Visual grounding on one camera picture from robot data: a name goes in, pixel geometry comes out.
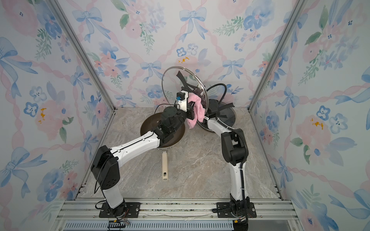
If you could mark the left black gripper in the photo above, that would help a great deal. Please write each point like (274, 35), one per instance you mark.
(190, 111)

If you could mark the pink cloth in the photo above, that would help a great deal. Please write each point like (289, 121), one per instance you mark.
(198, 109)

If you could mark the glass pot lid black handle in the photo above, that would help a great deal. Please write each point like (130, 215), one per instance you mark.
(178, 78)

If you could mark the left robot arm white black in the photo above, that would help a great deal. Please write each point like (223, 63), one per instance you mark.
(107, 162)

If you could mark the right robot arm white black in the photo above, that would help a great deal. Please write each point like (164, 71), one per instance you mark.
(235, 153)

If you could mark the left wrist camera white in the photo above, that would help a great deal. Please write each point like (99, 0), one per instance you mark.
(181, 102)

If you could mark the frying pan beige handle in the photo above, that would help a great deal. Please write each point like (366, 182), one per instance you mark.
(149, 124)

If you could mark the aluminium mounting rail frame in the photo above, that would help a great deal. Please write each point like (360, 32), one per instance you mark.
(82, 214)

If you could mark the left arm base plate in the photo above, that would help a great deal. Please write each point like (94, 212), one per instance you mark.
(130, 209)

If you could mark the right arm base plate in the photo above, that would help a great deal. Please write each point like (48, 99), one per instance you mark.
(229, 210)

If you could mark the right corner aluminium post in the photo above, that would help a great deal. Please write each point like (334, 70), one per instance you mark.
(296, 12)

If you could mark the corner aluminium post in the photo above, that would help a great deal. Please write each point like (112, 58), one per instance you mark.
(296, 12)
(66, 26)

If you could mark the left corner aluminium post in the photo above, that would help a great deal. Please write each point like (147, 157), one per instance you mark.
(66, 26)

